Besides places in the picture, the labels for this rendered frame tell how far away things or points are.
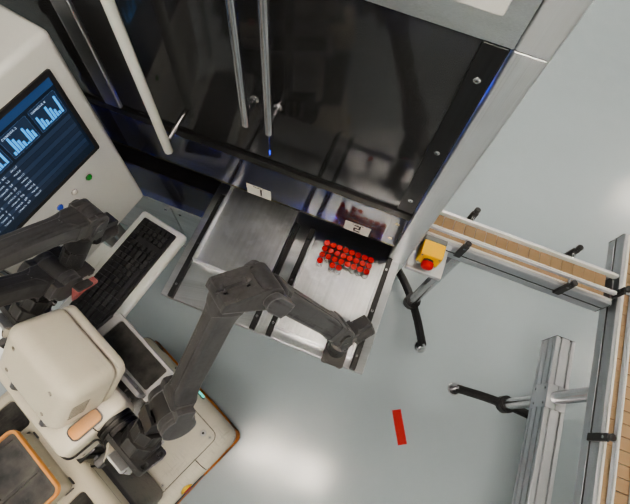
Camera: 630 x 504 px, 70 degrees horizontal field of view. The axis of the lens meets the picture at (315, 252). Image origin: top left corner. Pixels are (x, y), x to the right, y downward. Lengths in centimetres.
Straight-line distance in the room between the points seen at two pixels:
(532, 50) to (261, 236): 104
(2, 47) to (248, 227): 83
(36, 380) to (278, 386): 145
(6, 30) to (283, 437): 186
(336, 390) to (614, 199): 207
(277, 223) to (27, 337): 86
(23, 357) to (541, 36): 108
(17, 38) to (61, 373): 72
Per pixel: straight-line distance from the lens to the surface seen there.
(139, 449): 113
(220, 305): 82
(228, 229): 159
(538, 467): 200
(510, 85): 88
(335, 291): 151
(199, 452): 207
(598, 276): 181
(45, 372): 105
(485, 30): 82
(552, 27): 81
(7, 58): 122
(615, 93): 386
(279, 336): 146
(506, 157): 312
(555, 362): 209
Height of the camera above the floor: 232
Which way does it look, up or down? 68 degrees down
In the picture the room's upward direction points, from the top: 10 degrees clockwise
